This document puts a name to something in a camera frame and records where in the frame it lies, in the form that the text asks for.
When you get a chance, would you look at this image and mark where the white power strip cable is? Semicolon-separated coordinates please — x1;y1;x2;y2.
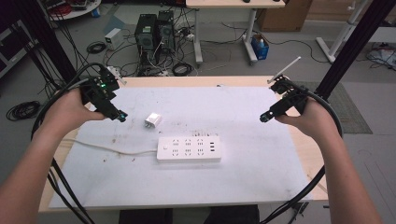
61;138;159;156

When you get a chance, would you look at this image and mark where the white box device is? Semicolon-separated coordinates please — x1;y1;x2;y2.
104;27;125;51

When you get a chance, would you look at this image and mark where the wooden table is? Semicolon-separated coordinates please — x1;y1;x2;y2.
38;76;330;214

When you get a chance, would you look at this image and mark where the white power strip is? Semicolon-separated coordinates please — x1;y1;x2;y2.
156;135;222;163

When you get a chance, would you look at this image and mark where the person's right hand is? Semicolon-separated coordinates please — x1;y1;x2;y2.
275;97;340;140

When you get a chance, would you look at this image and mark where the white stand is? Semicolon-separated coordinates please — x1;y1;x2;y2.
315;0;375;64

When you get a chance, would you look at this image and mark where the white table mat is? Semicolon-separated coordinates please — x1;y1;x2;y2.
49;86;313;210

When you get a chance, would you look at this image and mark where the black cabinet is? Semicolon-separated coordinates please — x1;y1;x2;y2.
0;20;39;79

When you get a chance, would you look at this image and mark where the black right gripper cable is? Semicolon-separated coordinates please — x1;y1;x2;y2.
259;81;344;224

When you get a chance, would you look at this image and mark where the round white table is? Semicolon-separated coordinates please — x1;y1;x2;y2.
39;0;103;21

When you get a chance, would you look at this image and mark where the black frame post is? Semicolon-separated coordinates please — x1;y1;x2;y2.
314;0;396;101
12;0;78;84

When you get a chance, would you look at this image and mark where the white charger plug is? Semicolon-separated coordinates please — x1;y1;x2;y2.
144;112;163;129

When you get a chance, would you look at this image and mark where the grey floor mat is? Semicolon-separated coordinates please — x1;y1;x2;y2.
294;80;374;135

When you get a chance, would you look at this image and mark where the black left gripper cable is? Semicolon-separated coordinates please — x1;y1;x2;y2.
30;63;106;224

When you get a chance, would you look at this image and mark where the person's left hand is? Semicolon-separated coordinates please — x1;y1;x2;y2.
40;88;107;138

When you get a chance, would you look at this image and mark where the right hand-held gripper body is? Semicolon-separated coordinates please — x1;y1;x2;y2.
266;56;310;119

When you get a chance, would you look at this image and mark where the wooden desk with white legs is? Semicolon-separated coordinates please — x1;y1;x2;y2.
185;0;287;66

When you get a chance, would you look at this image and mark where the blue box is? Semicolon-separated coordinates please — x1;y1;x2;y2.
250;33;270;61

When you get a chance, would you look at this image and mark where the cardboard box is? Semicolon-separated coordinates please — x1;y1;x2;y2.
256;0;314;33

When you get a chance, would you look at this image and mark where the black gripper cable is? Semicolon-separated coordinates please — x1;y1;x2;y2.
30;63;106;224
259;81;344;224

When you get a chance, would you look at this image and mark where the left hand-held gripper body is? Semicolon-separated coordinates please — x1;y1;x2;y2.
79;65;127;121

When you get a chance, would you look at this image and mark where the black cable coil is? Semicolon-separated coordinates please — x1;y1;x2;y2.
6;100;42;122
86;40;107;55
171;62;194;77

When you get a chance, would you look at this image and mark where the black computer tower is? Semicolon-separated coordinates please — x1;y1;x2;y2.
156;9;177;54
134;13;159;62

